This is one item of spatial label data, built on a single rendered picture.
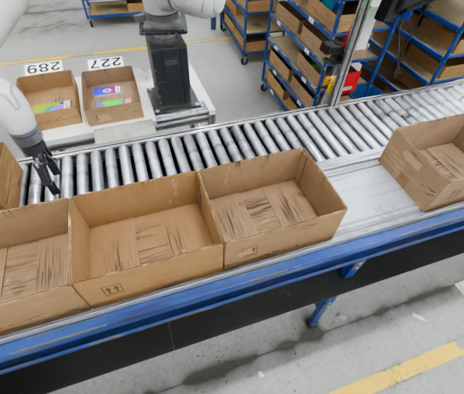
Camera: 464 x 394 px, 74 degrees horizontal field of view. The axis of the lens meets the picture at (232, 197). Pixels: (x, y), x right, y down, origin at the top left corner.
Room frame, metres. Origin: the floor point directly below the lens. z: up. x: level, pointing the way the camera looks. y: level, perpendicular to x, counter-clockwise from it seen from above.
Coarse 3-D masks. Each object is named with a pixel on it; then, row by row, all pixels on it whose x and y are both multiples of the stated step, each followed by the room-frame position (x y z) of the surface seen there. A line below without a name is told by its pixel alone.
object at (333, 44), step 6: (324, 42) 1.59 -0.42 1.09; (330, 42) 1.58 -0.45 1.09; (336, 42) 1.59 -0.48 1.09; (324, 48) 1.56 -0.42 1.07; (330, 48) 1.55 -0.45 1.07; (336, 48) 1.56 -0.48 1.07; (342, 48) 1.58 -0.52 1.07; (324, 54) 1.55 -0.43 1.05; (330, 54) 1.56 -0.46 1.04; (336, 54) 1.57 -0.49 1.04; (330, 60) 1.58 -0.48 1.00
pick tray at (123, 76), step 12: (84, 72) 1.62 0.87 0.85; (96, 72) 1.65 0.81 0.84; (108, 72) 1.67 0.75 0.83; (120, 72) 1.69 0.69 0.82; (132, 72) 1.68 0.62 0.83; (84, 84) 1.56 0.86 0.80; (96, 84) 1.64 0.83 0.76; (108, 84) 1.65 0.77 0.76; (120, 84) 1.65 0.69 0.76; (132, 84) 1.66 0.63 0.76; (84, 96) 1.43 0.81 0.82; (108, 96) 1.53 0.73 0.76; (120, 96) 1.53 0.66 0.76; (132, 96) 1.54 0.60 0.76; (84, 108) 1.30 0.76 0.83; (96, 108) 1.29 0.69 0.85; (108, 108) 1.30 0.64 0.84; (120, 108) 1.32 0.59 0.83; (132, 108) 1.35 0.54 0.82; (96, 120) 1.28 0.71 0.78; (108, 120) 1.30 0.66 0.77; (120, 120) 1.32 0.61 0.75
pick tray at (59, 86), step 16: (16, 80) 1.50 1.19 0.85; (32, 80) 1.55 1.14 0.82; (48, 80) 1.58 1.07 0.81; (64, 80) 1.62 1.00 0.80; (32, 96) 1.49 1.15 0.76; (48, 96) 1.50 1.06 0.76; (64, 96) 1.51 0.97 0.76; (48, 112) 1.24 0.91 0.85; (64, 112) 1.27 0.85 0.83; (80, 112) 1.37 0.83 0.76; (48, 128) 1.23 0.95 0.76
